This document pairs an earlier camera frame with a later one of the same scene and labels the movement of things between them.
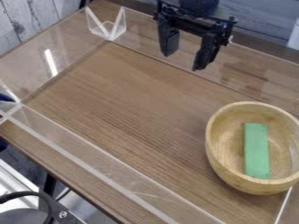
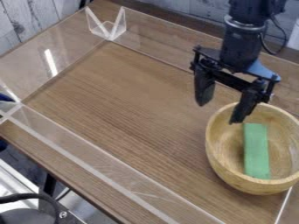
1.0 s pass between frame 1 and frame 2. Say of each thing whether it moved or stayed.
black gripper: moved
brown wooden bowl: stayed
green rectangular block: stayed
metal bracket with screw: stayed
